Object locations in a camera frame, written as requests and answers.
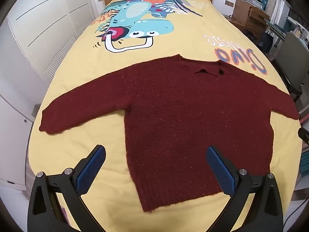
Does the dark red knit sweater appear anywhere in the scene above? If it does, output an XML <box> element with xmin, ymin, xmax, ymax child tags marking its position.
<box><xmin>39</xmin><ymin>55</ymin><xmax>299</xmax><ymax>212</ymax></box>

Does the grey chair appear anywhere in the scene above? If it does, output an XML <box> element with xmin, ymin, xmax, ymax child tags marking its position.
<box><xmin>272</xmin><ymin>32</ymin><xmax>308</xmax><ymax>102</ymax></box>

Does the dark bag on floor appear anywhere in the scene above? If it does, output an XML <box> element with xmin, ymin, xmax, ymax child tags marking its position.
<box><xmin>258</xmin><ymin>32</ymin><xmax>273</xmax><ymax>53</ymax></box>

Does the wooden nightstand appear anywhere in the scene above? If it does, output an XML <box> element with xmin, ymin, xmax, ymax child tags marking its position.
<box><xmin>232</xmin><ymin>0</ymin><xmax>270</xmax><ymax>38</ymax></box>

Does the white wardrobe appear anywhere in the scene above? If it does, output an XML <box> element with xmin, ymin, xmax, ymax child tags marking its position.
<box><xmin>1</xmin><ymin>0</ymin><xmax>102</xmax><ymax>191</ymax></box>

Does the wall socket plate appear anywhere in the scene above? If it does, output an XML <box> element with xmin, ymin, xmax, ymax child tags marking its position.
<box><xmin>225</xmin><ymin>0</ymin><xmax>234</xmax><ymax>7</ymax></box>

